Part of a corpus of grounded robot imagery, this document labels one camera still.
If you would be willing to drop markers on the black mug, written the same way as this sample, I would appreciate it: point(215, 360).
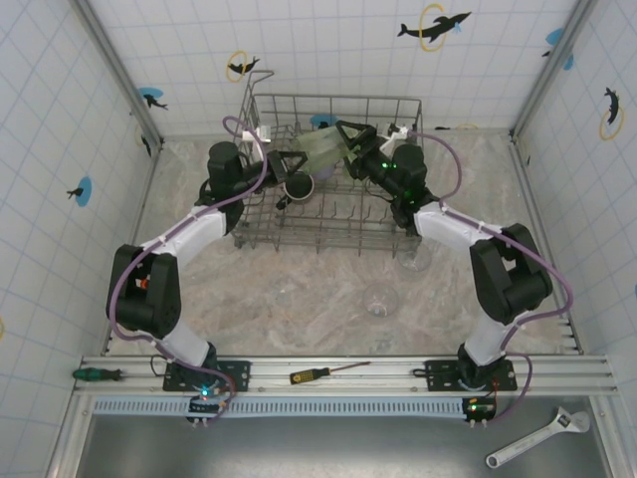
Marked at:
point(300, 188)

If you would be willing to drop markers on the silver adjustable wrench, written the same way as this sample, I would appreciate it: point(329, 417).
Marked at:
point(537, 438)

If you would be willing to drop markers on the aluminium side rail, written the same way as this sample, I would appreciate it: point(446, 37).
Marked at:
point(530, 199)
point(147, 199)

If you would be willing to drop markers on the blue patch wall sticker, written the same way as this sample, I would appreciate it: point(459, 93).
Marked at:
point(555, 36)

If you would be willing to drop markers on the aluminium mounting rail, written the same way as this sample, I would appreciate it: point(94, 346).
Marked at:
point(378, 383)

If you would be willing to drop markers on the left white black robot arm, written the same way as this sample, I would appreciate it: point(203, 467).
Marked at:
point(194, 229)

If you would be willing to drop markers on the aluminium frame post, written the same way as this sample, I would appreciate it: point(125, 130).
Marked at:
point(119, 70)
point(552, 70)

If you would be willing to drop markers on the clear plastic cup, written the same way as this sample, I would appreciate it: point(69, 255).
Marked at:
point(414, 259)
point(380, 299)

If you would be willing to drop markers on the yellow black screwdriver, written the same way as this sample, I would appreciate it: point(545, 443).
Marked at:
point(306, 377)

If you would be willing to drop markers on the black fish sticker blue patch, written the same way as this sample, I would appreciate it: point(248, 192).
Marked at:
point(321, 119)

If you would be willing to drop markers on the shark sticker on blue patch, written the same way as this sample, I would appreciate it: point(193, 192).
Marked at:
point(149, 94)

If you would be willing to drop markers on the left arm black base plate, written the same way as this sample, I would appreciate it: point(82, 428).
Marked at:
point(239, 373)

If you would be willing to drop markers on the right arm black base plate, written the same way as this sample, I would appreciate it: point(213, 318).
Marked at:
point(440, 373)

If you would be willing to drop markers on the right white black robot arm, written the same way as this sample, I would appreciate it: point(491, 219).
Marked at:
point(448, 229)

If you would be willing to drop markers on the steel tray sheet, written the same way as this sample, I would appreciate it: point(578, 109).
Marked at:
point(323, 448)

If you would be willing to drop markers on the aluminium frame beam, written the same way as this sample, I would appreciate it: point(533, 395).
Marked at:
point(617, 438)
point(69, 443)

